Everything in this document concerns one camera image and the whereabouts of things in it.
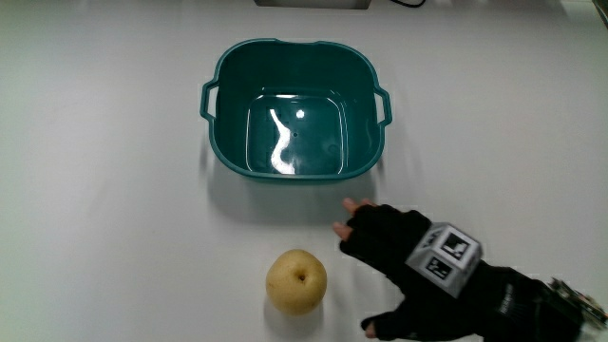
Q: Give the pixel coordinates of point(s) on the yellow pear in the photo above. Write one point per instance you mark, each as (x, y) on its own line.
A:
(296, 282)

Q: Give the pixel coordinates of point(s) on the person's right forearm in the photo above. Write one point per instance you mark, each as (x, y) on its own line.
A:
(567, 316)

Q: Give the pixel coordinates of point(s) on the person's right hand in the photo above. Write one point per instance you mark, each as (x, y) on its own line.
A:
(394, 256)

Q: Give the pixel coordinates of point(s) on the white desk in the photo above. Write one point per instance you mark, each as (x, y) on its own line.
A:
(104, 190)

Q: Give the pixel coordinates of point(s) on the green plastic basin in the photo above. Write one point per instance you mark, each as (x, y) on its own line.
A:
(294, 138)

